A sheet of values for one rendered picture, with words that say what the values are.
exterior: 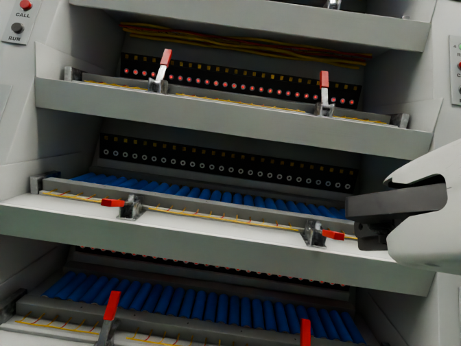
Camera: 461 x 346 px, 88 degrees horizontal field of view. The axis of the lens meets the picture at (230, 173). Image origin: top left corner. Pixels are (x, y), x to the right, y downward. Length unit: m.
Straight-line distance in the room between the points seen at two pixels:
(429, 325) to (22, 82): 0.67
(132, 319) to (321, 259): 0.29
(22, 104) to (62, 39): 0.14
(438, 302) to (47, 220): 0.53
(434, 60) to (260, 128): 0.30
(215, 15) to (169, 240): 0.37
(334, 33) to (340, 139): 0.19
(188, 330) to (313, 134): 0.35
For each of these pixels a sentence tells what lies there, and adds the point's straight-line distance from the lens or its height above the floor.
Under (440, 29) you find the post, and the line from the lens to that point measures 0.57.
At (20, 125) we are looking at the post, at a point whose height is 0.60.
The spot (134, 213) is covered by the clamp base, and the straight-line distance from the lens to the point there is 0.36.
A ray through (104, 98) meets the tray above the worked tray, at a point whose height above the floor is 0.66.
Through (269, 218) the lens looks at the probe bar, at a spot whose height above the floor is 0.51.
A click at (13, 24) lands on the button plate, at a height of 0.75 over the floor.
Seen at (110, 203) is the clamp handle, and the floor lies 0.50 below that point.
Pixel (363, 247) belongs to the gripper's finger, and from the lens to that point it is 0.22.
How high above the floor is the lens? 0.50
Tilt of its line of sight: 11 degrees up
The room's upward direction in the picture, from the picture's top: 8 degrees clockwise
